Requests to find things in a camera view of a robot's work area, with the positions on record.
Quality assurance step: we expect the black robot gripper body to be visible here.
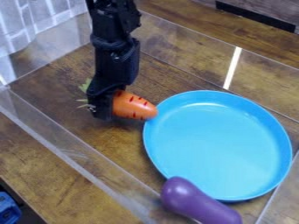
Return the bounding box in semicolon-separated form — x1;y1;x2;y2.
84;0;143;98

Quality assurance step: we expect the blue round plastic tray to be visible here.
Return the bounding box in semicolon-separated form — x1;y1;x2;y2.
143;90;293;201

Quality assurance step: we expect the purple toy eggplant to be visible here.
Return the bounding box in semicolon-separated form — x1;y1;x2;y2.
160;177;243;224

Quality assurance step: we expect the white checkered curtain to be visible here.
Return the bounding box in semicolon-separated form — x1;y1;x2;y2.
0;0;90;87

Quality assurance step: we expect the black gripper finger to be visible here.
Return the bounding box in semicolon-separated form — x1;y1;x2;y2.
87;90;116;121

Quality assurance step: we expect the orange toy carrot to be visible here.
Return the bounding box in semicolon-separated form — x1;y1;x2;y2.
79;77;158;120

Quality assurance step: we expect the blue plastic object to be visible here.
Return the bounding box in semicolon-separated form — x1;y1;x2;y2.
0;192;23;224

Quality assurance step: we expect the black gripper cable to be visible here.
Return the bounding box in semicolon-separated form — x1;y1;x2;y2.
88;33;140;63

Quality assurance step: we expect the dark baseboard strip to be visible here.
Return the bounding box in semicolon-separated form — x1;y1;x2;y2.
215;1;295;33

